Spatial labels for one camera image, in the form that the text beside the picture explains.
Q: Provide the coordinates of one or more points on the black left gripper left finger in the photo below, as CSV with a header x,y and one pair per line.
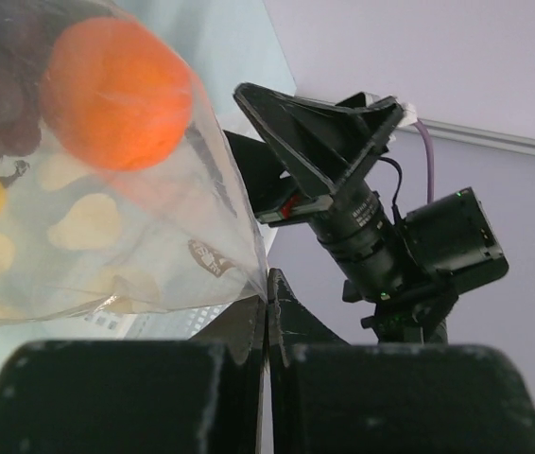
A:
x,y
202,395

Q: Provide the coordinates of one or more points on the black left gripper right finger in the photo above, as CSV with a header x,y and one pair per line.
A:
x,y
329,396

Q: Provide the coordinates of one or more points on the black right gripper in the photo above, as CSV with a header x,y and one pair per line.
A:
x,y
327,151

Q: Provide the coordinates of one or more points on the orange fake fruit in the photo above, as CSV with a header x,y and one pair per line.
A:
x,y
114,95

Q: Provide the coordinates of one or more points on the clear zip top bag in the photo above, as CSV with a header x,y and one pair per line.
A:
x,y
77,239

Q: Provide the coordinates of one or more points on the dark purple fake grapes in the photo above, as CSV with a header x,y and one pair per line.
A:
x,y
24,46

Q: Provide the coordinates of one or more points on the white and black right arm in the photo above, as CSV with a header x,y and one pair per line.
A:
x,y
454,242

